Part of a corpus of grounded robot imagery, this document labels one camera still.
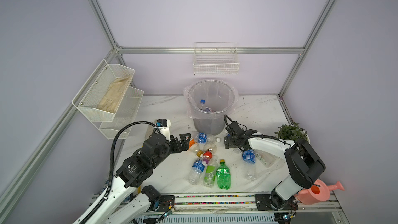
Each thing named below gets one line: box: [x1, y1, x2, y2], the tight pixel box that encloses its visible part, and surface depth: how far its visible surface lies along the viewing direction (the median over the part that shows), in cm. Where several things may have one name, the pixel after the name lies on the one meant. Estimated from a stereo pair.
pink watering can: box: [293, 178, 345, 205], surface depth 69 cm
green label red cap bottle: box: [202, 150, 218, 189], surface depth 81 cm
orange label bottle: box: [188, 136, 200, 153], surface depth 93 cm
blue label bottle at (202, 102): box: [199, 99, 206, 109], surface depth 101 cm
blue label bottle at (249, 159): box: [242, 149, 258, 181], surface depth 85 cm
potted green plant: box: [273, 121, 311, 145], surface depth 82 cm
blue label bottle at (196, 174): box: [189, 158, 205, 186], surface depth 82 cm
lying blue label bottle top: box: [191, 131, 221, 144], surface depth 92 cm
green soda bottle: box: [216, 159, 232, 190], surface depth 81 cm
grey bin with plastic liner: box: [183, 79, 239, 136], surface depth 90 cm
